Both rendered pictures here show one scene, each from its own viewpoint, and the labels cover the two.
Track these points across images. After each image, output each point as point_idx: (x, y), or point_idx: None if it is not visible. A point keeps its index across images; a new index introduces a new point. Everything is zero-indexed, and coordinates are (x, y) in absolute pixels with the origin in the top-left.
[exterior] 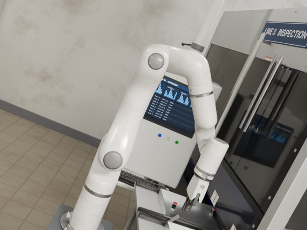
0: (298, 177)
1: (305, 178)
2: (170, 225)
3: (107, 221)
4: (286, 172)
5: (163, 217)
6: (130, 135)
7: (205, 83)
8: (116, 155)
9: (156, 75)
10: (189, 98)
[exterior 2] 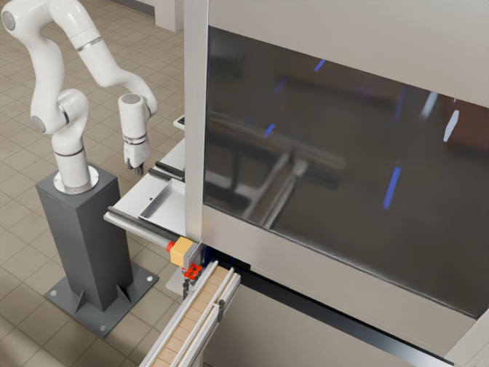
0: (187, 146)
1: (195, 148)
2: (176, 182)
3: (111, 175)
4: None
5: (179, 173)
6: (46, 99)
7: (74, 35)
8: (37, 120)
9: (18, 36)
10: None
